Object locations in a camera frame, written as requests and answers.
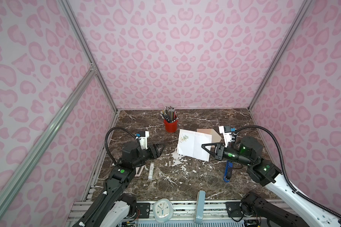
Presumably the blue stapler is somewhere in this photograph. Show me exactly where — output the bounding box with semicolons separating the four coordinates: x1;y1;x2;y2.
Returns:
223;161;233;183

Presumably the pink envelope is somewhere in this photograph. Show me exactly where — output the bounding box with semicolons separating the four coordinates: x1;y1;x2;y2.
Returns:
197;129;222;143

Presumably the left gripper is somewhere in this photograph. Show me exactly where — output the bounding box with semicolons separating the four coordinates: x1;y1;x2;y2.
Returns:
132;142;165;169

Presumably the aluminium frame rail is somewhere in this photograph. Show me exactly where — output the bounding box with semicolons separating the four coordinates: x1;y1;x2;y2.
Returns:
65;200;314;227

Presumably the coloured pencils bunch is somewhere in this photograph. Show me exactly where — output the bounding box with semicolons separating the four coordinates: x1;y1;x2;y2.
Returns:
160;107;178;123

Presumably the white glue stick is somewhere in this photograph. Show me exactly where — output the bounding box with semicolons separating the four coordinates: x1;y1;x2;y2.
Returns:
148;162;154;181

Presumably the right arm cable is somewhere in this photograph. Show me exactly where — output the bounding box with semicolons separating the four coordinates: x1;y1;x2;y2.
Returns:
231;125;341;225

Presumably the pink calculator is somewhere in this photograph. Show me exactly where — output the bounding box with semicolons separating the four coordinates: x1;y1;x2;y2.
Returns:
135;166;145;177

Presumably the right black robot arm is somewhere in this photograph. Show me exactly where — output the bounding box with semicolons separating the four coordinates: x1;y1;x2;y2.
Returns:
201;136;341;227

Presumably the light blue phone stand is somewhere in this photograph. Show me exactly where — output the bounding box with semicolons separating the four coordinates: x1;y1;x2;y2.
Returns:
194;191;206;225

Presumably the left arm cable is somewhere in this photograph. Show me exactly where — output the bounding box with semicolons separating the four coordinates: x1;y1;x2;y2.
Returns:
104;126;138;165

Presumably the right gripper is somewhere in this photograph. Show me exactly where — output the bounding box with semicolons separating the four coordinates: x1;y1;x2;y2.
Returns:
201;142;253;167

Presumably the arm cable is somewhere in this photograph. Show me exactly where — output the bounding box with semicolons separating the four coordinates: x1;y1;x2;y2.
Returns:
104;126;138;165
231;125;341;225

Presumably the red pencil cup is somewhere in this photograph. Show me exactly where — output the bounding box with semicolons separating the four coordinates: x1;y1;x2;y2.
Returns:
163;120;178;133

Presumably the white letter paper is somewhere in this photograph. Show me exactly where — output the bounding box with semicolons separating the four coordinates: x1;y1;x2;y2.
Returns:
177;129;212;161

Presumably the white alarm clock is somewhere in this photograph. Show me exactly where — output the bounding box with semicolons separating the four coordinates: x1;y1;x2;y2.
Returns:
153;199;174;223

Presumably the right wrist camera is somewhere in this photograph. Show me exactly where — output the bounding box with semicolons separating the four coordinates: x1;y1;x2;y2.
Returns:
219;126;236;147

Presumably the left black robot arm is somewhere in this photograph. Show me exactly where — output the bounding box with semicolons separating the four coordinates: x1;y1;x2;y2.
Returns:
74;141;165;227

